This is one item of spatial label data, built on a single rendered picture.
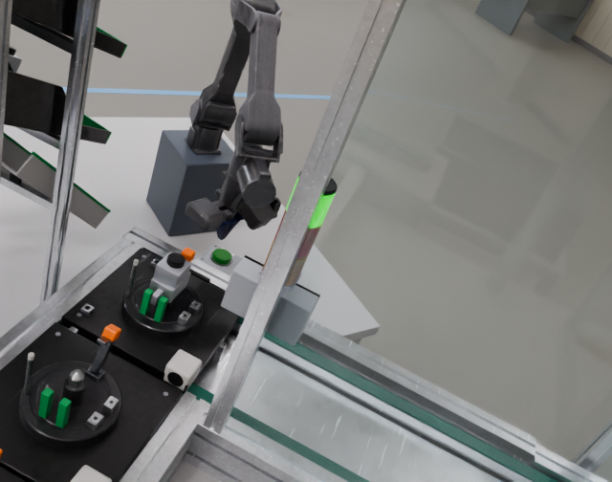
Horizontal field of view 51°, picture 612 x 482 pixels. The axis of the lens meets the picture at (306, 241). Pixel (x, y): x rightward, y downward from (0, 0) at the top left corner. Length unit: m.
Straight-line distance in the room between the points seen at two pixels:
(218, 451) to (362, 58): 0.66
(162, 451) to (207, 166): 0.65
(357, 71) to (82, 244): 0.91
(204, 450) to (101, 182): 0.79
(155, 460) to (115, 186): 0.81
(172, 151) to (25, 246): 0.36
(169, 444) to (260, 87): 0.59
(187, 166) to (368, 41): 0.80
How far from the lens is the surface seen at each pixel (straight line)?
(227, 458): 1.08
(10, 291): 1.34
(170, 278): 1.10
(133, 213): 1.57
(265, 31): 1.17
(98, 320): 1.15
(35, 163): 1.08
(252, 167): 1.10
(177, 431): 1.05
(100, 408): 1.01
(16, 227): 1.48
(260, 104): 1.12
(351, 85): 0.69
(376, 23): 0.67
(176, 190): 1.46
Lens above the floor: 1.80
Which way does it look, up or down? 34 degrees down
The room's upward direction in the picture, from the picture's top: 23 degrees clockwise
